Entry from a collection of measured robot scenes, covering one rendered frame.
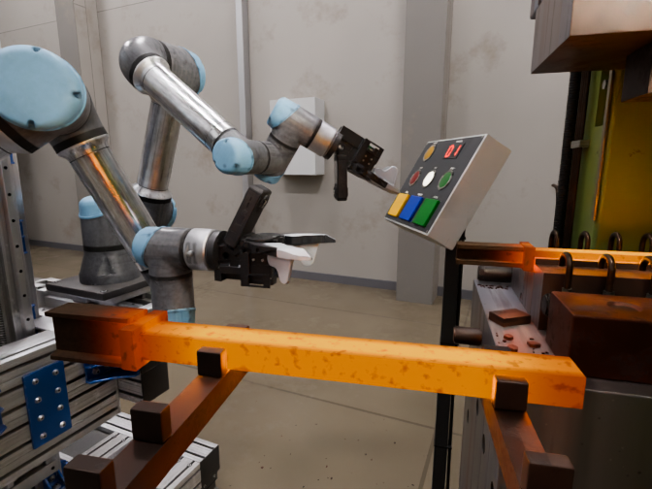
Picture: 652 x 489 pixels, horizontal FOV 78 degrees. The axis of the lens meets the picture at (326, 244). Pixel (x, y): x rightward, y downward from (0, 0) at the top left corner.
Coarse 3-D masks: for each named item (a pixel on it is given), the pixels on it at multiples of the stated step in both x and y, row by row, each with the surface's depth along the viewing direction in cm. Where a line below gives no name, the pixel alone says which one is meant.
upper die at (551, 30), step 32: (544, 0) 58; (576, 0) 45; (608, 0) 44; (640, 0) 44; (544, 32) 57; (576, 32) 46; (608, 32) 45; (640, 32) 45; (544, 64) 59; (576, 64) 59; (608, 64) 59
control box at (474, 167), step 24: (432, 144) 124; (456, 144) 107; (480, 144) 96; (432, 168) 115; (456, 168) 101; (480, 168) 97; (408, 192) 121; (432, 192) 107; (456, 192) 97; (480, 192) 98; (384, 216) 130; (432, 216) 100; (456, 216) 98; (432, 240) 102; (456, 240) 99
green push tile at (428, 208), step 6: (426, 198) 107; (426, 204) 105; (432, 204) 102; (438, 204) 100; (420, 210) 106; (426, 210) 103; (432, 210) 100; (420, 216) 104; (426, 216) 101; (414, 222) 106; (420, 222) 102; (426, 222) 100
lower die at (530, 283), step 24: (552, 264) 55; (576, 264) 55; (624, 264) 53; (648, 264) 52; (528, 288) 59; (552, 288) 51; (576, 288) 51; (600, 288) 50; (624, 288) 49; (648, 288) 49; (528, 312) 58
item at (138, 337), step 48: (96, 336) 35; (144, 336) 32; (192, 336) 32; (240, 336) 32; (288, 336) 32; (336, 336) 32; (384, 384) 29; (432, 384) 28; (480, 384) 27; (576, 384) 26
